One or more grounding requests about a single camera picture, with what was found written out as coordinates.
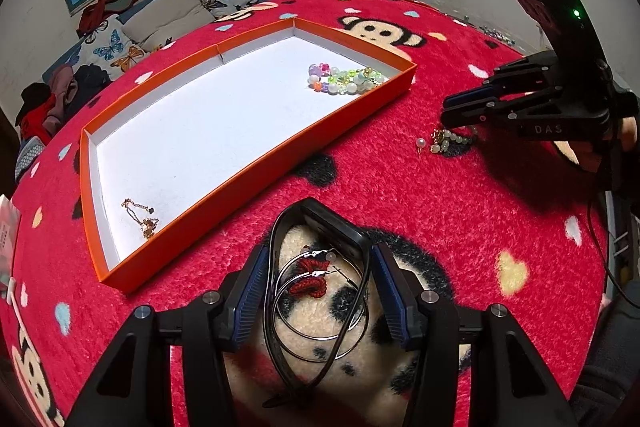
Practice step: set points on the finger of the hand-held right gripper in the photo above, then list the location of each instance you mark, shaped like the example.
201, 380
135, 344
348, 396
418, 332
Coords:
525, 74
480, 114

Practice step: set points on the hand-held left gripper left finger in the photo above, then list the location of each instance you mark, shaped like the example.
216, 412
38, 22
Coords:
250, 302

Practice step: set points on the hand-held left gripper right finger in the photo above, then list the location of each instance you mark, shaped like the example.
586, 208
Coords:
391, 304

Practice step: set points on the red crochet earring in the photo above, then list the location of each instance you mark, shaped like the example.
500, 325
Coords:
307, 282

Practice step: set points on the black wrist band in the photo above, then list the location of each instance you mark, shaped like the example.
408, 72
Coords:
345, 232

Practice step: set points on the orange cardboard tray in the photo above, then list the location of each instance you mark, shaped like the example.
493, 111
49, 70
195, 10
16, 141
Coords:
225, 122

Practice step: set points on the person's right hand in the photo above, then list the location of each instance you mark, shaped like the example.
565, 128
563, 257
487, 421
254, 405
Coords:
586, 157

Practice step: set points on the scattered small beads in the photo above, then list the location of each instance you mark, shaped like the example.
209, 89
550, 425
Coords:
500, 37

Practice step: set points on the red monkey printed blanket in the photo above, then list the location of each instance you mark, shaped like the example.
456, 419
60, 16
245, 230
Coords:
400, 167

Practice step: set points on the dark cloth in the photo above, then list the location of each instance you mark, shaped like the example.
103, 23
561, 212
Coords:
610, 367

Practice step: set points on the white stick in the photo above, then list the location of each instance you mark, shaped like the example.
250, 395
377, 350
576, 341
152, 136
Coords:
12, 291

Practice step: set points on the pink tissue pack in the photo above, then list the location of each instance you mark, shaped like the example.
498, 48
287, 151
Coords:
7, 232

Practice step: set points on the pile of clothes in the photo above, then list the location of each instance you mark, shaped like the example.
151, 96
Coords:
45, 107

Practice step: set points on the beige pillow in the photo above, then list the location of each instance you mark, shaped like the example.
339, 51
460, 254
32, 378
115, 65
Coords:
165, 14

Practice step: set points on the red clothes on windowsill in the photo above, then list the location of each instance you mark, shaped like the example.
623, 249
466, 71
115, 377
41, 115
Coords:
105, 9

